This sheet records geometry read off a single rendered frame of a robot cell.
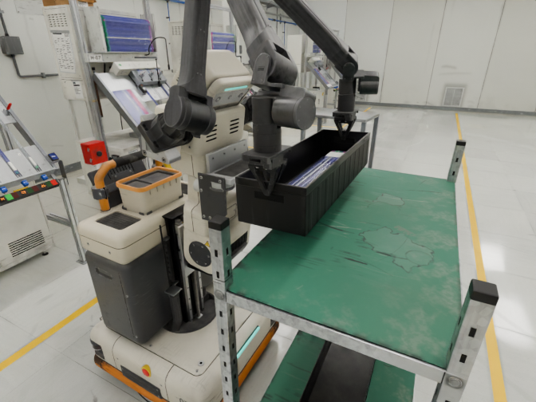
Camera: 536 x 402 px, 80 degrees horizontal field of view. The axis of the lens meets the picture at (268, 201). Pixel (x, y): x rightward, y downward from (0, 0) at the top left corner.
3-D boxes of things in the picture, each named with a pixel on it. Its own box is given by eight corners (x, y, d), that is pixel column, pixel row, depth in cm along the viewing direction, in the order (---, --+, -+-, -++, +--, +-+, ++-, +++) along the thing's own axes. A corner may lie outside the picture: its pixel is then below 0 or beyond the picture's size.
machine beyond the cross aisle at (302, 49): (338, 117, 759) (346, 25, 680) (327, 124, 692) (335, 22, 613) (285, 112, 815) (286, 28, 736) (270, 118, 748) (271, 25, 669)
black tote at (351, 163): (321, 158, 122) (322, 128, 118) (367, 163, 114) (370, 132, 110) (238, 221, 77) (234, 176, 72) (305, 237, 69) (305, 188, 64)
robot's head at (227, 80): (163, 85, 96) (186, 44, 87) (207, 80, 113) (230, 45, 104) (195, 122, 95) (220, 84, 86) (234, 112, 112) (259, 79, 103)
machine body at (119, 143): (184, 187, 363) (178, 132, 337) (135, 212, 306) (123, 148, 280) (142, 178, 390) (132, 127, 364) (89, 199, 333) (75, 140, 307)
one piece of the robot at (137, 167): (101, 230, 129) (73, 177, 124) (166, 198, 157) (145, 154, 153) (116, 225, 122) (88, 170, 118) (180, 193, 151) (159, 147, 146)
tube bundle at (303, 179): (331, 159, 117) (332, 150, 115) (350, 161, 114) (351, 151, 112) (263, 214, 76) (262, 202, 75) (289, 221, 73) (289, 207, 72)
